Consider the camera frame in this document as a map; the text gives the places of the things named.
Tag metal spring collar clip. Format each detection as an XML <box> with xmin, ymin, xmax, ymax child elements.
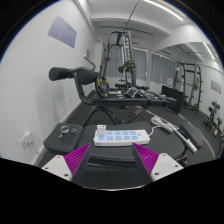
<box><xmin>58</xmin><ymin>123</ymin><xmax>79</xmax><ymax>139</ymax></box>

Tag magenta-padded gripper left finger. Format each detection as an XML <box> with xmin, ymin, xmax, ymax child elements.
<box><xmin>41</xmin><ymin>143</ymin><xmax>92</xmax><ymax>186</ymax></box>

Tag black cable rack machine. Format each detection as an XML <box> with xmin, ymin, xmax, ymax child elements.
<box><xmin>101</xmin><ymin>30</ymin><xmax>138</xmax><ymax>88</ymax></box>

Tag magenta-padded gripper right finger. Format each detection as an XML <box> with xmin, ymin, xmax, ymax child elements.
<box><xmin>131</xmin><ymin>143</ymin><xmax>185</xmax><ymax>185</ymax></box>

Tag grey window curtain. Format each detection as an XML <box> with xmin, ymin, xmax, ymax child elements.
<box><xmin>150</xmin><ymin>52</ymin><xmax>177</xmax><ymax>85</ymax></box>
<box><xmin>106</xmin><ymin>45</ymin><xmax>148</xmax><ymax>82</ymax></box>

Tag grey dumbbell group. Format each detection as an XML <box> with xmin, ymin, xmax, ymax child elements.
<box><xmin>114</xmin><ymin>84</ymin><xmax>168</xmax><ymax>102</ymax></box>

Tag black dumbbell rack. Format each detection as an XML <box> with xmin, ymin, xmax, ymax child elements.
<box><xmin>204</xmin><ymin>101</ymin><xmax>224</xmax><ymax>135</ymax></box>

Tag small purple wall poster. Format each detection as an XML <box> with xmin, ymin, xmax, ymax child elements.
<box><xmin>210</xmin><ymin>79</ymin><xmax>222</xmax><ymax>95</ymax></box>

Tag ceiling light strip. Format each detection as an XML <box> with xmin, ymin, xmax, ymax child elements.
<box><xmin>143</xmin><ymin>0</ymin><xmax>185</xmax><ymax>22</ymax></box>
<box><xmin>202</xmin><ymin>41</ymin><xmax>216</xmax><ymax>62</ymax></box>

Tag black roller pad weight bench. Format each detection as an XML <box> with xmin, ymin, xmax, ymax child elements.
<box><xmin>48</xmin><ymin>65</ymin><xmax>151</xmax><ymax>127</ymax></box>

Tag black squat rack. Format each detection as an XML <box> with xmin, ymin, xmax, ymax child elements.
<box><xmin>174</xmin><ymin>61</ymin><xmax>203</xmax><ymax>113</ymax></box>

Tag white coiled power cable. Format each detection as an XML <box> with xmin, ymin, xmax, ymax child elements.
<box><xmin>146</xmin><ymin>115</ymin><xmax>180</xmax><ymax>139</ymax></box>

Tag black rectangular box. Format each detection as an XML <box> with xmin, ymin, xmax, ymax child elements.
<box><xmin>161</xmin><ymin>84</ymin><xmax>185</xmax><ymax>115</ymax></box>

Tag white charger block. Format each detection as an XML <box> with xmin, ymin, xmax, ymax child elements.
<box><xmin>96</xmin><ymin>124</ymin><xmax>107</xmax><ymax>137</ymax></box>

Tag white wall socket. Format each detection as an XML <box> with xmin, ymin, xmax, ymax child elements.
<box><xmin>18</xmin><ymin>131</ymin><xmax>35</xmax><ymax>150</ymax></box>

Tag white power strip blue sockets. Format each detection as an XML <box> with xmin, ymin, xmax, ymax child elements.
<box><xmin>93</xmin><ymin>129</ymin><xmax>151</xmax><ymax>148</ymax></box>

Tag black bench seat pad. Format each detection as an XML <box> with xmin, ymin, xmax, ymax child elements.
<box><xmin>42</xmin><ymin>122</ymin><xmax>85</xmax><ymax>156</ymax></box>

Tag small black yellow weight plate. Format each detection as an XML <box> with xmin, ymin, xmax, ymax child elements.
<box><xmin>117</xmin><ymin>60</ymin><xmax>136</xmax><ymax>74</ymax></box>

